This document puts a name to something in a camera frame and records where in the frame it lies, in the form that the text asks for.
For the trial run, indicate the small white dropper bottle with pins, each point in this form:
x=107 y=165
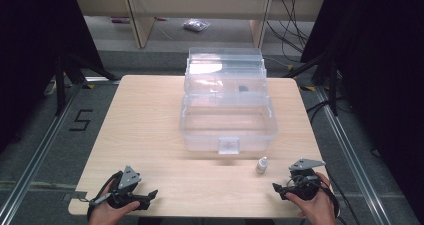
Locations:
x=261 y=166

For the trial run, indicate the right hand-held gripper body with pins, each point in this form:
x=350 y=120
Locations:
x=305 y=181

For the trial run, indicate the clear plastic storage box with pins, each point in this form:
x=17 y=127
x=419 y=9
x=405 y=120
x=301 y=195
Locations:
x=228 y=118

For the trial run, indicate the pink flat item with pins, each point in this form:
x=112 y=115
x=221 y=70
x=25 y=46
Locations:
x=120 y=20

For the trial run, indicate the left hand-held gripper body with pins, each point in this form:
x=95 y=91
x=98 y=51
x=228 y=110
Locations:
x=128 y=178

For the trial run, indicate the person's left hand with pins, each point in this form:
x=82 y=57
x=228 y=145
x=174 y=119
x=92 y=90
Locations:
x=108 y=213

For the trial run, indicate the light wooden shelf unit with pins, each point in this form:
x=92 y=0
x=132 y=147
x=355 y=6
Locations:
x=143 y=8

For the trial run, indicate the aluminium floor rail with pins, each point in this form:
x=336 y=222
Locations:
x=353 y=158
x=36 y=155

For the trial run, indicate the black stand legs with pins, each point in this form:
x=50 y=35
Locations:
x=60 y=85
x=333 y=85

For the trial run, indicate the person's right hand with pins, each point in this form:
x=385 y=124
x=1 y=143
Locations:
x=316 y=208

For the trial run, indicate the clear plastic bag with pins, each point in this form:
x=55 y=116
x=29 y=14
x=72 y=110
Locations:
x=196 y=25

